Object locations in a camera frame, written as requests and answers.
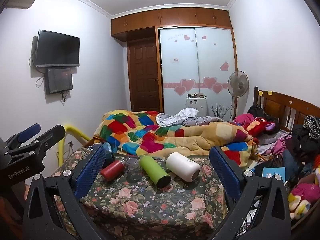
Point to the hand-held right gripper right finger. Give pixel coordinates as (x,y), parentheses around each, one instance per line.
(223,173)

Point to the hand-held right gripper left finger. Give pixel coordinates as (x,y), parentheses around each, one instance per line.
(89,171)

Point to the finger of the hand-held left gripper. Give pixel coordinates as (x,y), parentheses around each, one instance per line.
(29,130)
(50,135)

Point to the clear glass cup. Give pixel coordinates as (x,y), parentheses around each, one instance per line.
(134,170)

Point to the red bottle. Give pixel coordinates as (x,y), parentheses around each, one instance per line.
(112,170)

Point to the yellow padded pipe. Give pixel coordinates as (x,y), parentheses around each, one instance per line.
(73,131)

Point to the white bottle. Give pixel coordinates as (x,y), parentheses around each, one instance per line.
(181,166)

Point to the blue book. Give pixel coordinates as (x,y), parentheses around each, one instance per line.
(273,173)

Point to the pink garment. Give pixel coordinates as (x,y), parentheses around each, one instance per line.
(243,118)

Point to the red plush toy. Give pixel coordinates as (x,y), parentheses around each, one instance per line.
(258,125)

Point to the purple pink clothes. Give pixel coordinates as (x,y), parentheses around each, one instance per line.
(277,142)

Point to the dried twig plant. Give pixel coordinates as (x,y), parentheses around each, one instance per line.
(220,111)

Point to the green bottle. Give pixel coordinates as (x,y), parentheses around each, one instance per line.
(153,171)

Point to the black bag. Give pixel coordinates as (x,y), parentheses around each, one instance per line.
(255,110)

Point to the colourful patchwork blanket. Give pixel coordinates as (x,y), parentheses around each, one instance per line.
(150,132)

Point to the white box appliance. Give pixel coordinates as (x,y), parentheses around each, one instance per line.
(196,106)

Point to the white striped cloth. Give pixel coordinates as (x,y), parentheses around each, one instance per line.
(175,117)

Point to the floral bed sheet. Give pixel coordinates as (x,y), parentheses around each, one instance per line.
(155,210)

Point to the yellow white plush toy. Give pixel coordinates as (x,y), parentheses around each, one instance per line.
(298,206)

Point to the pile of dark clothes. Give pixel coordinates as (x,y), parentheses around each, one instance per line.
(303,141)

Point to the pink plush toy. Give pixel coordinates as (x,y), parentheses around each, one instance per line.
(308,192)

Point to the wooden bed headboard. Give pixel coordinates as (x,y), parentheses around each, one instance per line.
(280,105)

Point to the white standing fan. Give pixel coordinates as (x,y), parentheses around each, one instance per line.
(238,83)

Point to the black patterned cloth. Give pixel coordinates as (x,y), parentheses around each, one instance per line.
(312,123)

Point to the brown wooden door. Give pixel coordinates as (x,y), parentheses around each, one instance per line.
(143,77)

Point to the sliding wardrobe with heart stickers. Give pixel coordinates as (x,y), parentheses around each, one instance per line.
(197,65)

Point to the brown wooden overhead cabinets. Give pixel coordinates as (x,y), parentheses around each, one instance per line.
(170,18)

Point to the wall socket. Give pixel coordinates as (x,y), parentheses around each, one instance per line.
(71,144)

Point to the small black wall monitor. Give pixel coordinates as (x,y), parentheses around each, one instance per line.
(59,80)

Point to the black wall television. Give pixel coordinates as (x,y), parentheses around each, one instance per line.
(58,48)

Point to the wall air conditioner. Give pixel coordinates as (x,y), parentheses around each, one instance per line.
(17,2)

